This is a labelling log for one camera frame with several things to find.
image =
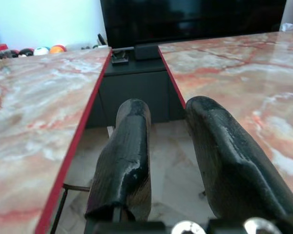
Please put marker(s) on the black round figurine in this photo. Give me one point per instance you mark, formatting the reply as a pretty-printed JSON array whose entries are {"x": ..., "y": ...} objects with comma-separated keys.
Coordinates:
[{"x": 26, "y": 52}]

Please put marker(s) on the black television console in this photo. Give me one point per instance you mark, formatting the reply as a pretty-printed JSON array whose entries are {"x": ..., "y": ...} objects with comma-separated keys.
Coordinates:
[{"x": 136, "y": 85}]

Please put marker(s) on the black flat television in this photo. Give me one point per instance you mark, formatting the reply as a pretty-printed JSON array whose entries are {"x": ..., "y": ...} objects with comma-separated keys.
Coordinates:
[{"x": 193, "y": 19}]

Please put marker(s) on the white round figurine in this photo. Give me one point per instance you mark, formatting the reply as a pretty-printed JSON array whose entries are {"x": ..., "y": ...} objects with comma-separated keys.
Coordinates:
[{"x": 41, "y": 50}]

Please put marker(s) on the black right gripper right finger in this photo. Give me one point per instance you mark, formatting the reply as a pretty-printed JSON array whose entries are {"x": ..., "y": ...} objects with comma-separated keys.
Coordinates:
[{"x": 229, "y": 165}]

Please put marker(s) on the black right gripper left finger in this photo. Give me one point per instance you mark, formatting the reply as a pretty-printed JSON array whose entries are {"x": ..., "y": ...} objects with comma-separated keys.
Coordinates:
[{"x": 127, "y": 158}]

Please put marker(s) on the black metal table leg frame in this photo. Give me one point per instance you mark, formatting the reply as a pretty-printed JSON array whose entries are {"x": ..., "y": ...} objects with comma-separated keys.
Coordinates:
[{"x": 61, "y": 207}]

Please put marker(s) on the small black box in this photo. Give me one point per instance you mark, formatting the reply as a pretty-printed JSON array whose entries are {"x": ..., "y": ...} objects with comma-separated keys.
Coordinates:
[{"x": 146, "y": 52}]

